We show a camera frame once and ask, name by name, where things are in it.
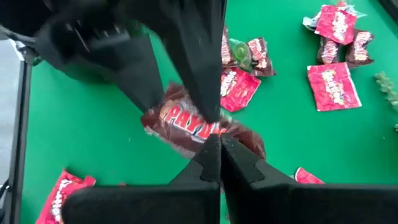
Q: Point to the green candy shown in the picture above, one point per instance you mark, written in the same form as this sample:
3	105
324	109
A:
241	53

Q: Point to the red Skittles bag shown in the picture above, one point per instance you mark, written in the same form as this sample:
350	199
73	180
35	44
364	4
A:
59	193
306	177
237	88
334	87
335	23

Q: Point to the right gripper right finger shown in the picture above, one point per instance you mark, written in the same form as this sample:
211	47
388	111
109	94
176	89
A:
295	205

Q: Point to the clear wrapped candy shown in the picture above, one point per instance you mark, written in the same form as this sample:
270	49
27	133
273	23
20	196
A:
353	7
309	21

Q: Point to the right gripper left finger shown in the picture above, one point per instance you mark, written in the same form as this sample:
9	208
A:
155	205

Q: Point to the artificial succulent plant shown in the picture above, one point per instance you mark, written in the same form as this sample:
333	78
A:
385	84

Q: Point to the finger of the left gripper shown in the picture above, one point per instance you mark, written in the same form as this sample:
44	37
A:
140	77
196	62

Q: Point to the black table frame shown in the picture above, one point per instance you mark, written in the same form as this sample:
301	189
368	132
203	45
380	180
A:
20	140

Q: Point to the brown PayDay candy bar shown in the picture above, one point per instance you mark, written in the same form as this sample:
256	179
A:
359	46
226	46
328	51
183	121
261	56

